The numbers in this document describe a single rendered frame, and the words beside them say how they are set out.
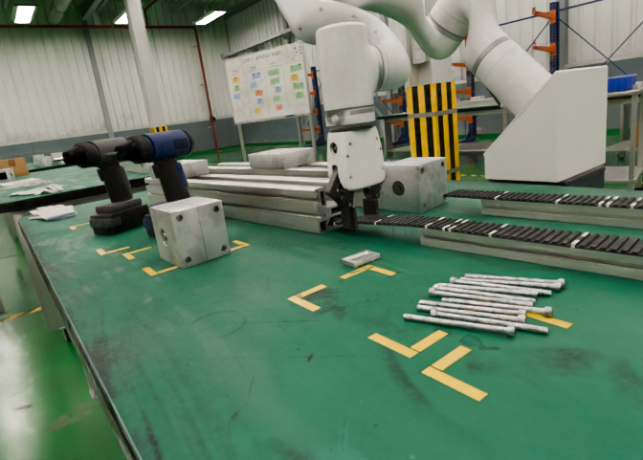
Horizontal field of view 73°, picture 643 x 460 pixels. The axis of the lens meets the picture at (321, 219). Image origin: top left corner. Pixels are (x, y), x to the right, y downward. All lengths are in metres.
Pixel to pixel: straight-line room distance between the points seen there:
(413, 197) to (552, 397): 0.57
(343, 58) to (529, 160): 0.56
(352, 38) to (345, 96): 0.09
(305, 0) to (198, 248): 0.47
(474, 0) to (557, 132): 0.41
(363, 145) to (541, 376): 0.47
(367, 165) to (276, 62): 6.03
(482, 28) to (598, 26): 7.56
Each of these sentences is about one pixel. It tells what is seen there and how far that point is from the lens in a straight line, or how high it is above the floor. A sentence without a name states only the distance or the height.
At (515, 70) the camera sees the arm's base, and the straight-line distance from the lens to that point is 1.21.
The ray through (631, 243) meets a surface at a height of 0.81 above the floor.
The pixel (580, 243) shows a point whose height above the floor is 0.81.
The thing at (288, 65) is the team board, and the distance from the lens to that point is 6.62.
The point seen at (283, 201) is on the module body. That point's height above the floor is 0.84.
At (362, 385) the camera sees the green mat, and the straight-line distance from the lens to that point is 0.38.
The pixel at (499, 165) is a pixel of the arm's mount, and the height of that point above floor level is 0.81.
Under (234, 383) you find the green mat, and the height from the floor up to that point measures 0.78.
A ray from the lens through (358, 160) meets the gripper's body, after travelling 0.73.
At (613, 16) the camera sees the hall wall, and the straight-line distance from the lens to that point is 8.73.
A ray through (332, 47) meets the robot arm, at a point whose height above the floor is 1.09.
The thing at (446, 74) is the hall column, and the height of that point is 1.17.
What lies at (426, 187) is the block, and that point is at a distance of 0.89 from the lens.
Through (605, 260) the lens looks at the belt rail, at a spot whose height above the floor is 0.79.
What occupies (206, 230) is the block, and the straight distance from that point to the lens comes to 0.75.
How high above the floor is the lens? 1.00
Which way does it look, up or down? 14 degrees down
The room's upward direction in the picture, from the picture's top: 7 degrees counter-clockwise
